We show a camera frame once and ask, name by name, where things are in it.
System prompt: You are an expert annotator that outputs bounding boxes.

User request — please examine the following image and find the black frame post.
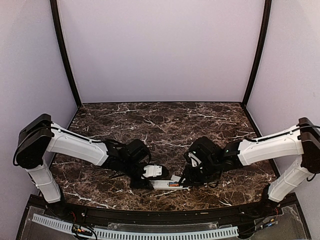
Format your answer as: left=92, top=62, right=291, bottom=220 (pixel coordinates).
left=241, top=0, right=272, bottom=108
left=49, top=0, right=82, bottom=108

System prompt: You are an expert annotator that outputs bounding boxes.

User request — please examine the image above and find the left black frame post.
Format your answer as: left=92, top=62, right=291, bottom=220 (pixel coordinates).
left=49, top=0, right=82, bottom=108

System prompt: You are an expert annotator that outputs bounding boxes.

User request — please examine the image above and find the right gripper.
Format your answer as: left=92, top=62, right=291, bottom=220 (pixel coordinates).
left=178, top=157, right=220, bottom=186

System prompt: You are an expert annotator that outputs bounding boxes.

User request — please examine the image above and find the black curved table rail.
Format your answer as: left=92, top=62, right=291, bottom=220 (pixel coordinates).
left=46, top=202, right=283, bottom=228

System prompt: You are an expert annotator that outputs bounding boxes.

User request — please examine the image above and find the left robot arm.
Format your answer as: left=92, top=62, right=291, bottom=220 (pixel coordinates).
left=13, top=113, right=163, bottom=218

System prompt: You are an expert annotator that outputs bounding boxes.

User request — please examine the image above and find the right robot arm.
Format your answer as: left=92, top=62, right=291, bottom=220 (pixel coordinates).
left=178, top=117, right=320, bottom=217

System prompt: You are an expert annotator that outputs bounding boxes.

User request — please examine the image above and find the orange battery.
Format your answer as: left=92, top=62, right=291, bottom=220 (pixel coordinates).
left=168, top=182, right=180, bottom=187

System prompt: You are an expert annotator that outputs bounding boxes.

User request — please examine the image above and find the white battery cover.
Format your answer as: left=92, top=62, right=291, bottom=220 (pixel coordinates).
left=171, top=175, right=181, bottom=182

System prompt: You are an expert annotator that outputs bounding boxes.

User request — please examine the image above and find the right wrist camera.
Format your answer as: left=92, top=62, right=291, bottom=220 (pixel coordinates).
left=183, top=151, right=202, bottom=168

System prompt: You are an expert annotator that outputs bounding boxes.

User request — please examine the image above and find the white remote control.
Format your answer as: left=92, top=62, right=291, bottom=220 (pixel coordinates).
left=151, top=180, right=184, bottom=190

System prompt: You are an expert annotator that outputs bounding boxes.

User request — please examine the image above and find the right black frame post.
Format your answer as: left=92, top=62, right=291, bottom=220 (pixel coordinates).
left=241, top=0, right=272, bottom=108

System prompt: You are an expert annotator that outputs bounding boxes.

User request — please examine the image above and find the grey slotted cable duct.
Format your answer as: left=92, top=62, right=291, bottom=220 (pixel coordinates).
left=32, top=213, right=239, bottom=240

